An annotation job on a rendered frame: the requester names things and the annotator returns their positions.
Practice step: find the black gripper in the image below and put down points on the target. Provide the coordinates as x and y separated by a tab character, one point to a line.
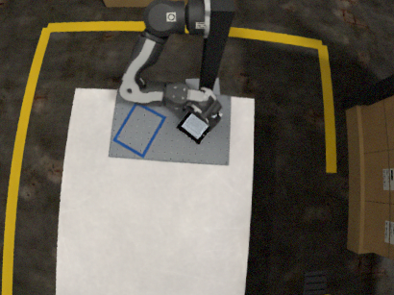
207	117

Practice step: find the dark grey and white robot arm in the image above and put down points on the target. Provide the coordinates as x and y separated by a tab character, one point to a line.
163	18

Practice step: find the blue rectangular tape outline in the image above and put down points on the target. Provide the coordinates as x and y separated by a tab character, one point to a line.
152	138

